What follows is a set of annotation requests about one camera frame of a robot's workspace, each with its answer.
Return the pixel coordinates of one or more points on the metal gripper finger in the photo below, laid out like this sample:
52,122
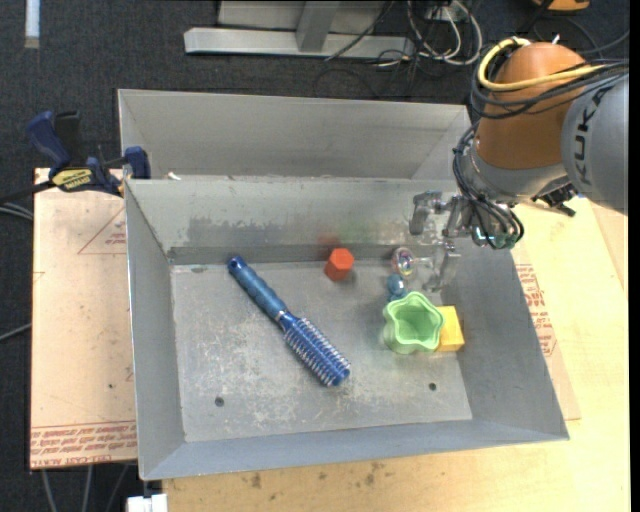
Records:
447,265
421,212

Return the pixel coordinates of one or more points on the clear iridescent glass ball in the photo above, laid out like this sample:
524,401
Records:
403,262

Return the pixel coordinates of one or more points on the small blue toy figure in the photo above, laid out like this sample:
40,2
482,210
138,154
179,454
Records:
395,286

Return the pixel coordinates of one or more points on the yellow block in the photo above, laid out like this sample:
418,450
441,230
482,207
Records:
452,330

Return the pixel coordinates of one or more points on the green star-shaped cup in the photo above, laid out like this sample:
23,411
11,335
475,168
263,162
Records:
412,325

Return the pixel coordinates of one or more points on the red-orange hexagonal block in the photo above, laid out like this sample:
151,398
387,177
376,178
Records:
340,264

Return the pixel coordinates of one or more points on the blue hairbrush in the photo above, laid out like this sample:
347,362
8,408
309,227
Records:
280,312

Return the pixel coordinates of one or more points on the grey metal bin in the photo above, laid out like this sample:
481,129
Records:
280,395

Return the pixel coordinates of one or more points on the brown cardboard board, red print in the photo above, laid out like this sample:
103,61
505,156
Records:
80,325

